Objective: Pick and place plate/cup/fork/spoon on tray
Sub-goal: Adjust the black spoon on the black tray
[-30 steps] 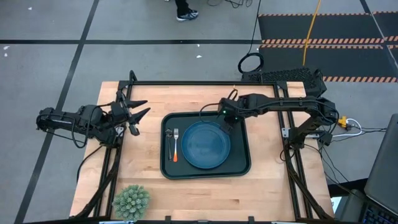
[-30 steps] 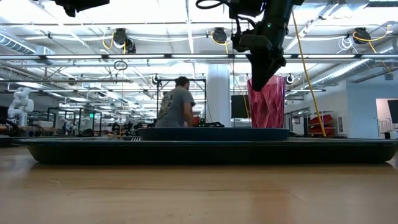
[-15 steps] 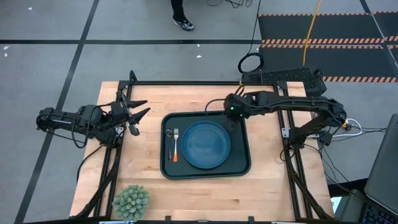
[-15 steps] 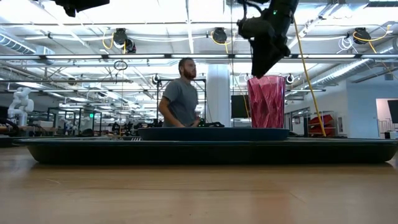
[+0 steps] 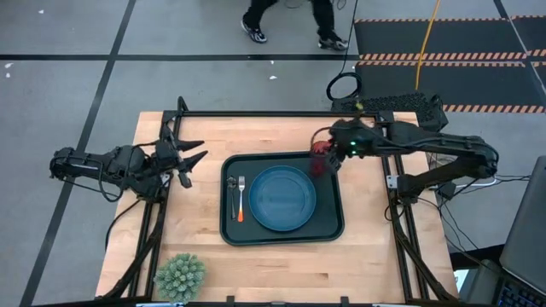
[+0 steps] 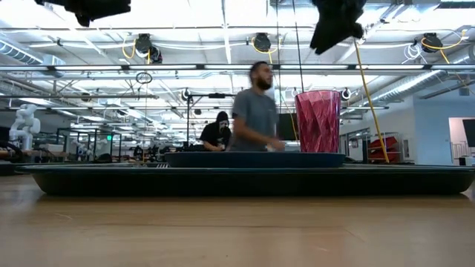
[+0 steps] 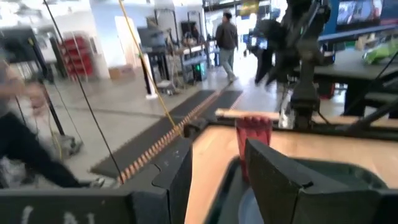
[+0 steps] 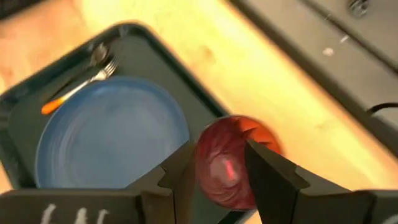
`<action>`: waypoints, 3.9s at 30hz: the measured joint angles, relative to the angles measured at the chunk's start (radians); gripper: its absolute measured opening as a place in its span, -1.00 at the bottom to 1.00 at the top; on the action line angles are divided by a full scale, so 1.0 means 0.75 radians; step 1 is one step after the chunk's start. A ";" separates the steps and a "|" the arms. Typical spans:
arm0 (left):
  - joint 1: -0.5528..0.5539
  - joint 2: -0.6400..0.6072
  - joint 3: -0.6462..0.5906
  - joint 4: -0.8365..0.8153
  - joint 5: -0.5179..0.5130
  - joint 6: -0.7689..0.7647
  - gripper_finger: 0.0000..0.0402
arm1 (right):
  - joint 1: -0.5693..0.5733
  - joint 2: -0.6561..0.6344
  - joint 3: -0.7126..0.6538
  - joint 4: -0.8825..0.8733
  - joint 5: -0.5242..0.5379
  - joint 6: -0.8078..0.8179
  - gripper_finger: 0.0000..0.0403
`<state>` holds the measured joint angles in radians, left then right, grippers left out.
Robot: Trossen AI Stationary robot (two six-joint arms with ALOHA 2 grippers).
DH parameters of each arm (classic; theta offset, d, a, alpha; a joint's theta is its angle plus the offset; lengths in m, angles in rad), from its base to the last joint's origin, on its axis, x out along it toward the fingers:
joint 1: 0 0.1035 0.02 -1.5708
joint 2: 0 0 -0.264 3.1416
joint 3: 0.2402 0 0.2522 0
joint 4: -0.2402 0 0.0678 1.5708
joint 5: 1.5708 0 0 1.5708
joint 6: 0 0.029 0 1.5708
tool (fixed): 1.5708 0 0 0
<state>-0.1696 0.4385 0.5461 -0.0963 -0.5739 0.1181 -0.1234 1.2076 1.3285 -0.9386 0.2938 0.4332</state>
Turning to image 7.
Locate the dark green plastic tray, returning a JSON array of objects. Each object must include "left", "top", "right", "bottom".
[{"left": 203, "top": 156, "right": 389, "bottom": 224}]

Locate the dark desk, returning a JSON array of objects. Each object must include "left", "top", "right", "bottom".
[{"left": 298, "top": 46, "right": 398, "bottom": 119}]

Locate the rack with red bins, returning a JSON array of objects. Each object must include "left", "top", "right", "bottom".
[{"left": 59, "top": 34, "right": 95, "bottom": 80}]

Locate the black hazard-striped floor mat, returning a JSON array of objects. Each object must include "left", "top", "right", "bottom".
[{"left": 90, "top": 89, "right": 244, "bottom": 185}]

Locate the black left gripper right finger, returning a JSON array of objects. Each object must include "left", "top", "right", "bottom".
[{"left": 244, "top": 137, "right": 314, "bottom": 224}]

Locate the red plastic cup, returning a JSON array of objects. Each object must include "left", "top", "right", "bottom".
[{"left": 234, "top": 115, "right": 274, "bottom": 185}]

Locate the blue round plate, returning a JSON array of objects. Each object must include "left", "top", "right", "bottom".
[{"left": 238, "top": 185, "right": 266, "bottom": 224}]

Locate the yellow cable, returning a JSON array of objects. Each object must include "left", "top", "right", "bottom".
[{"left": 118, "top": 0, "right": 184, "bottom": 138}]

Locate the green bag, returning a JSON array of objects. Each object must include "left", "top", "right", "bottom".
[{"left": 362, "top": 39, "right": 398, "bottom": 65}]

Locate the green-lit device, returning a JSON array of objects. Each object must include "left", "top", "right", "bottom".
[{"left": 192, "top": 60, "right": 208, "bottom": 82}]

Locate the computer monitor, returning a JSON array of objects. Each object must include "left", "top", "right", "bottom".
[{"left": 329, "top": 0, "right": 398, "bottom": 30}]

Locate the black pole white base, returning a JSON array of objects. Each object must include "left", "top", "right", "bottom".
[{"left": 139, "top": 51, "right": 160, "bottom": 101}]

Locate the person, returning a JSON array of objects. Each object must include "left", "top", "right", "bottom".
[
  {"left": 0, "top": 46, "right": 106, "bottom": 190},
  {"left": 213, "top": 11, "right": 240, "bottom": 84}
]

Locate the cardboard box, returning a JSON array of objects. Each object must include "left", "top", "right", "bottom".
[{"left": 108, "top": 64, "right": 137, "bottom": 80}]

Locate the black display on stand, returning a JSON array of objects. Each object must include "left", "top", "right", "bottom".
[{"left": 137, "top": 26, "right": 167, "bottom": 49}]

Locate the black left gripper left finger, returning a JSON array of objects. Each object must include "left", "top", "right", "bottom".
[{"left": 151, "top": 137, "right": 195, "bottom": 224}]

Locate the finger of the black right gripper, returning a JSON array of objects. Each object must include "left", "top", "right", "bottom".
[
  {"left": 264, "top": 58, "right": 282, "bottom": 93},
  {"left": 254, "top": 57, "right": 267, "bottom": 85}
]

